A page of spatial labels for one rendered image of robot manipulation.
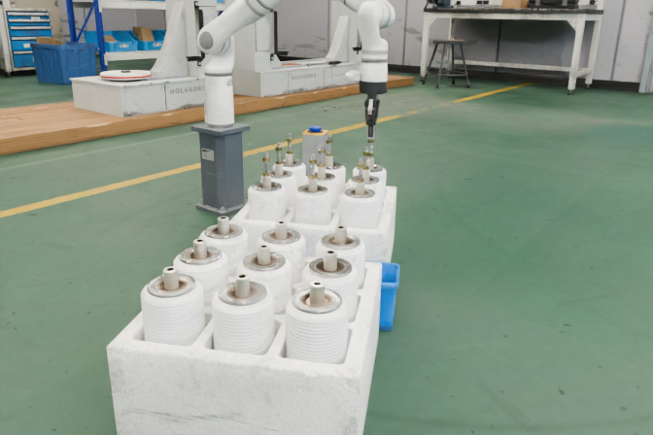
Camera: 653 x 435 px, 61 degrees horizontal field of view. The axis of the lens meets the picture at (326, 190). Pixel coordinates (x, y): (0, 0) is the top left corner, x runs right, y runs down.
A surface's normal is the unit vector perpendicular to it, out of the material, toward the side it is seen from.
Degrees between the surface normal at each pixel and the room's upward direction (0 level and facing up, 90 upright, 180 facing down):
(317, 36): 90
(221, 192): 90
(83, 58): 92
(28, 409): 0
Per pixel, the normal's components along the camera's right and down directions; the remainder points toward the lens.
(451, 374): 0.01, -0.95
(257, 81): -0.61, 0.23
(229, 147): 0.79, 0.20
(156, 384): -0.18, 0.29
